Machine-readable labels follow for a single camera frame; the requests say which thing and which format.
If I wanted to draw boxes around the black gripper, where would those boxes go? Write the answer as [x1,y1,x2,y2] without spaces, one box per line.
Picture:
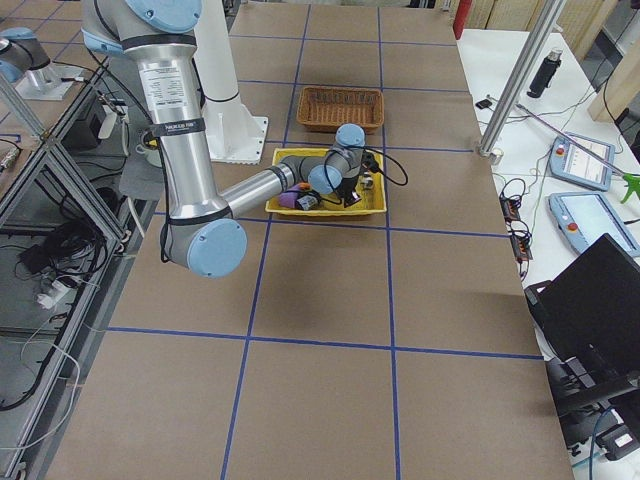
[336,176,361,208]

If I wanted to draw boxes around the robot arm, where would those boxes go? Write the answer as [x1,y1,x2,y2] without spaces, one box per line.
[82,1,365,278]
[1,27,85,101]

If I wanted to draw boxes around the yellow plastic basket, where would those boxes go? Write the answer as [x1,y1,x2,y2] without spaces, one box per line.
[265,147,387,218]

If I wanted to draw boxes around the brown wicker basket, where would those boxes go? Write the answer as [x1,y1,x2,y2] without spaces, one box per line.
[296,86,385,134]

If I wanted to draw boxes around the toy panda figure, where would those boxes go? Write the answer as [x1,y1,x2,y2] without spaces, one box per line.
[359,172,375,191]

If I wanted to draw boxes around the small grey can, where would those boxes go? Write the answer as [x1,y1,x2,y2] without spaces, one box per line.
[294,194,320,211]

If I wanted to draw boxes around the purple block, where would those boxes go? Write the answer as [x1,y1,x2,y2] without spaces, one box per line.
[278,192,299,210]

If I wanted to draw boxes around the small black adapter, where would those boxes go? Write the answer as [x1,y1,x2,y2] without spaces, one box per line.
[475,99,493,109]

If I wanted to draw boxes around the orange black usb hub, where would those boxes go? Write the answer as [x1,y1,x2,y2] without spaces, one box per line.
[499,195,533,263]

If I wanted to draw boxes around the metal pot with corn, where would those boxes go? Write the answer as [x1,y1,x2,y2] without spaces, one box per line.
[135,129,162,168]

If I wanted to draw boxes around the far teach pendant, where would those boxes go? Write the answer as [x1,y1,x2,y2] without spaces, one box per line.
[549,133,615,192]

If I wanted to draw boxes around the teach pendant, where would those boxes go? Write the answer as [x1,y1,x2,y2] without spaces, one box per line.
[547,192,639,258]
[549,133,615,192]

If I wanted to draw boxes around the near teach pendant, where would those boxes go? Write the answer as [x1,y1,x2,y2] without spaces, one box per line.
[547,192,639,258]

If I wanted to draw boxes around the black water bottle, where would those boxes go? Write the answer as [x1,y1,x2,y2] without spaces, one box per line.
[526,48,562,98]

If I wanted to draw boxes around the black laptop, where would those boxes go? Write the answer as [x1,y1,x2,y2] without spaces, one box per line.
[525,234,639,375]

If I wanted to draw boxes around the green grabber stick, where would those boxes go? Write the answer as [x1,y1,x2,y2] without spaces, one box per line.
[515,102,639,203]

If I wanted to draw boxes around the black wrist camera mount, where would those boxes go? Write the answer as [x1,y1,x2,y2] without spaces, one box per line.
[361,151,381,176]

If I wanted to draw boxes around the black camera cable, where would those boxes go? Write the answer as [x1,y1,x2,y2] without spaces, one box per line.
[319,147,411,206]

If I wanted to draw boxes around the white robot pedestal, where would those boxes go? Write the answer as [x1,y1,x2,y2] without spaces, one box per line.
[194,0,269,164]

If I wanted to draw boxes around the aluminium frame post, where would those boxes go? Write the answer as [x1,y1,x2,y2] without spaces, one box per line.
[477,0,566,166]

